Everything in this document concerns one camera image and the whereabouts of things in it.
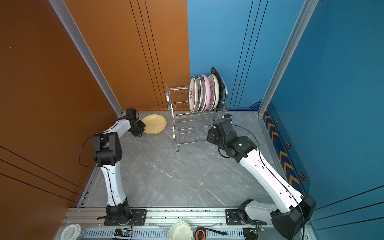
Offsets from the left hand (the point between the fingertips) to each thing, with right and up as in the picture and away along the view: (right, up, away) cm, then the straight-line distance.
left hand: (145, 127), depth 108 cm
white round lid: (-17, -46, -43) cm, 65 cm away
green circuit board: (+3, -50, -37) cm, 62 cm away
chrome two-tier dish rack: (+33, 0, +1) cm, 33 cm away
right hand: (+44, -3, -34) cm, 56 cm away
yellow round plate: (+7, +2, +5) cm, 8 cm away
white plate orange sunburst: (+35, +19, -21) cm, 45 cm away
